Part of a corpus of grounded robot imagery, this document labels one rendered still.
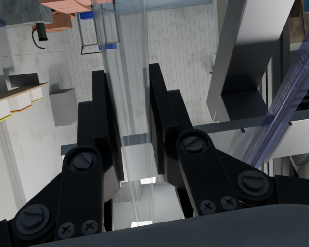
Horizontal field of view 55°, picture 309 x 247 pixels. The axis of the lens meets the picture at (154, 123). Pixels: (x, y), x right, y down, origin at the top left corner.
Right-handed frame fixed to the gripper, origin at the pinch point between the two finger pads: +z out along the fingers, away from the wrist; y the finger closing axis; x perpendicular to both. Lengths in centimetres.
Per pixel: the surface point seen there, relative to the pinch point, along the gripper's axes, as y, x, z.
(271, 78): 29, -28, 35
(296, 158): 33, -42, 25
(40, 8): -110, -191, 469
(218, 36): 33, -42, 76
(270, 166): 29, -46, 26
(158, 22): 133, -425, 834
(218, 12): 33, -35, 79
